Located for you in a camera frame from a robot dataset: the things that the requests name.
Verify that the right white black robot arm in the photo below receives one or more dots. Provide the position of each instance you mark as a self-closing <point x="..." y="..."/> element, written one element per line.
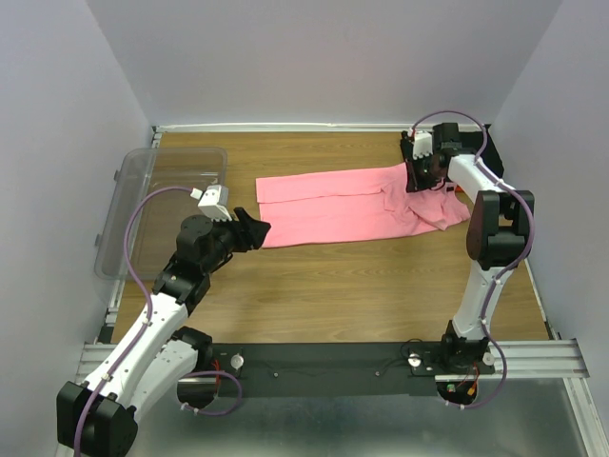
<point x="498" y="238"/>

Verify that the pink t shirt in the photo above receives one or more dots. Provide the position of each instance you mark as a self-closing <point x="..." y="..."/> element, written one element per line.
<point x="352" y="206"/>

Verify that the aluminium frame rail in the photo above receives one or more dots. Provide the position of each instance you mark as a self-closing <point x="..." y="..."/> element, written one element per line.
<point x="533" y="404"/>

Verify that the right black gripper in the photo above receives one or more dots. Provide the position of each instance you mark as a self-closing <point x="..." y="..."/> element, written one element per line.
<point x="414" y="183"/>

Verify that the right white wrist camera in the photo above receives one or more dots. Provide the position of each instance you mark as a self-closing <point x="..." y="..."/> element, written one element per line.
<point x="422" y="142"/>

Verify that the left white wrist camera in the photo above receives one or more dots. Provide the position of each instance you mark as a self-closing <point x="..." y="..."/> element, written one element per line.
<point x="212" y="202"/>

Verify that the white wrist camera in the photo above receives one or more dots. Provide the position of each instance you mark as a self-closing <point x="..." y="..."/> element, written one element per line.
<point x="422" y="142"/>
<point x="212" y="202"/>

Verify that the clear plastic bin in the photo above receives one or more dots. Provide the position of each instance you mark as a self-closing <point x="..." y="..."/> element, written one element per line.
<point x="152" y="240"/>

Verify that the folded black t shirt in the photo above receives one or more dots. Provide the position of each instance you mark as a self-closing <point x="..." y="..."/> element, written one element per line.
<point x="490" y="156"/>

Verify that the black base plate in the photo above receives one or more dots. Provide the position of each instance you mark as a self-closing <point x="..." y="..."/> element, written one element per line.
<point x="319" y="370"/>

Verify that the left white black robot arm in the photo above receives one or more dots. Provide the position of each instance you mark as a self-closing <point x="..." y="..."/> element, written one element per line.
<point x="101" y="415"/>

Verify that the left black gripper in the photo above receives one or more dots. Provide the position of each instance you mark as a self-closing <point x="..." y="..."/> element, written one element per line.
<point x="250" y="233"/>

